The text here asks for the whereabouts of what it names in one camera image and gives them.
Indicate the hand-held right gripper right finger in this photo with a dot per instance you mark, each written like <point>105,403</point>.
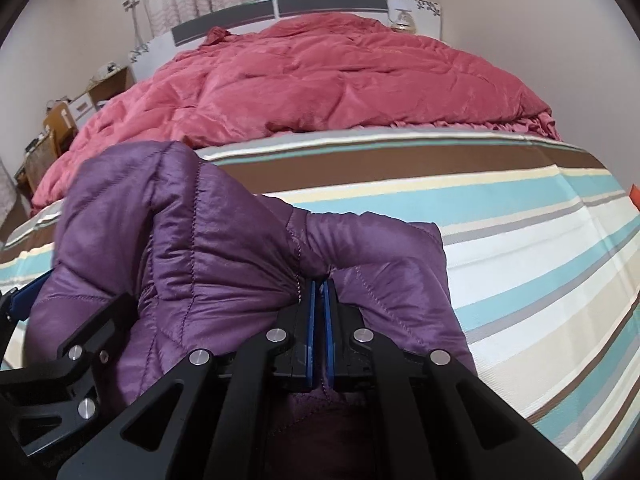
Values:
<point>329,325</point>

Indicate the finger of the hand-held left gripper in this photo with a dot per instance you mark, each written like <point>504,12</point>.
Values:
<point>60,385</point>
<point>25,297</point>

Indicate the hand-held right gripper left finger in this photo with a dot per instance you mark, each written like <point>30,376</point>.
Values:
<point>311,325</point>

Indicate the purple quilted puffer jacket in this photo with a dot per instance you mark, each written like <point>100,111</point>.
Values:
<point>200,240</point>

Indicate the wicker back chair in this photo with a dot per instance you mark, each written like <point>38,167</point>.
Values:
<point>37,162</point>

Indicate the white drawer cabinet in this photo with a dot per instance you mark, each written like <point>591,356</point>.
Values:
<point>81,105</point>

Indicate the striped bed sheet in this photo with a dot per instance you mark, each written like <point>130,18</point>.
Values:
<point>525,270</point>

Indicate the wooden nightstand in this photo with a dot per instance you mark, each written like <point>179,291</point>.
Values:
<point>112,82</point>

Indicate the red comforter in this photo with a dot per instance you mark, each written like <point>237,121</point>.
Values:
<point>325,80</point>

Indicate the white bedside ornament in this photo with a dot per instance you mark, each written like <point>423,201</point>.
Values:
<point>401,21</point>

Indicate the white and grey headboard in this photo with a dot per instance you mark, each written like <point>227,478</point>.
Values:
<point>330,5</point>

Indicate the orange object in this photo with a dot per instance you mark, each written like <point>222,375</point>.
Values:
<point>635,196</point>

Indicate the white wall power strip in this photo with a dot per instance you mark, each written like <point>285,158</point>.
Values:
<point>131,2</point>

